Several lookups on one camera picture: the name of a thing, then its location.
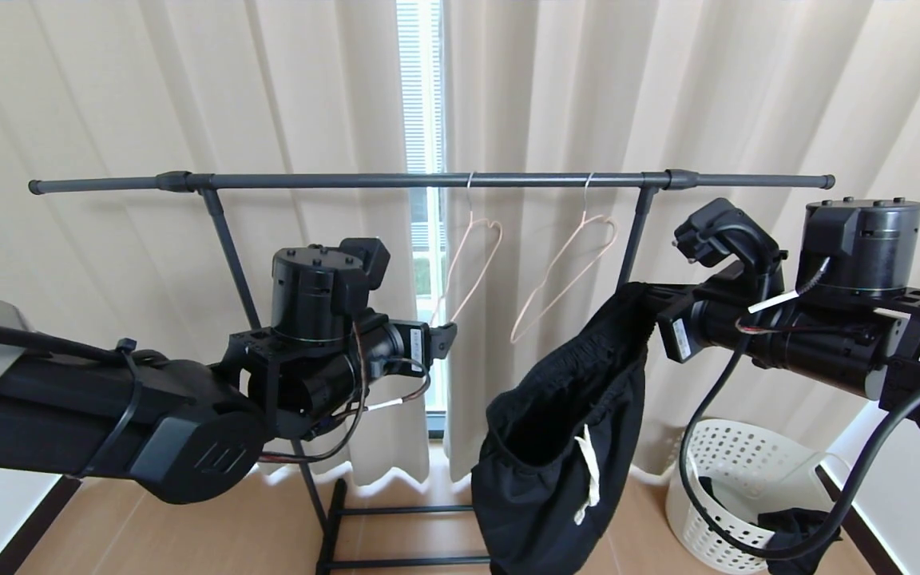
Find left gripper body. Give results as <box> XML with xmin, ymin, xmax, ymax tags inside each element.
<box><xmin>268</xmin><ymin>319</ymin><xmax>459</xmax><ymax>438</ymax></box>

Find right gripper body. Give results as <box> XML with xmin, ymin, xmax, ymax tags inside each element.
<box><xmin>644</xmin><ymin>280</ymin><xmax>890</xmax><ymax>401</ymax></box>

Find black shorts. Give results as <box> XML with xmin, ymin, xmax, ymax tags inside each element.
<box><xmin>470</xmin><ymin>281</ymin><xmax>660</xmax><ymax>575</ymax></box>

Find white laundry basket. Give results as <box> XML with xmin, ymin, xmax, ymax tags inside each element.
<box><xmin>665</xmin><ymin>419</ymin><xmax>852</xmax><ymax>574</ymax></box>

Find pink clothes hanger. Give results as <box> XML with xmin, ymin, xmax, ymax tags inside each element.
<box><xmin>510</xmin><ymin>172</ymin><xmax>617</xmax><ymax>344</ymax></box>
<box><xmin>428</xmin><ymin>172</ymin><xmax>504</xmax><ymax>327</ymax></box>

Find black clothes rack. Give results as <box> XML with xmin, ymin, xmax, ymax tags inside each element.
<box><xmin>29</xmin><ymin>169</ymin><xmax>836</xmax><ymax>574</ymax></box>

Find black garment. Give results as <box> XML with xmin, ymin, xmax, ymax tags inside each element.
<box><xmin>698</xmin><ymin>477</ymin><xmax>843</xmax><ymax>575</ymax></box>

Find beige curtain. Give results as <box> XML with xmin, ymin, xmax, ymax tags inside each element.
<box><xmin>440</xmin><ymin>0</ymin><xmax>920</xmax><ymax>484</ymax></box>
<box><xmin>0</xmin><ymin>0</ymin><xmax>429</xmax><ymax>490</ymax></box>

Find window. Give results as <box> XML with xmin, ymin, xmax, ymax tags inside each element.
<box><xmin>395</xmin><ymin>0</ymin><xmax>451</xmax><ymax>440</ymax></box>

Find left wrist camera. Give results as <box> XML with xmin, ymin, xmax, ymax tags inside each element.
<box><xmin>339</xmin><ymin>237</ymin><xmax>391</xmax><ymax>292</ymax></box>

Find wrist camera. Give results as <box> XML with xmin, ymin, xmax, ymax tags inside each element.
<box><xmin>672</xmin><ymin>198</ymin><xmax>790</xmax><ymax>300</ymax></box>
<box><xmin>339</xmin><ymin>237</ymin><xmax>391</xmax><ymax>292</ymax></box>

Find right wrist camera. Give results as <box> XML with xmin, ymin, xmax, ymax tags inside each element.
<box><xmin>672</xmin><ymin>198</ymin><xmax>790</xmax><ymax>300</ymax></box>

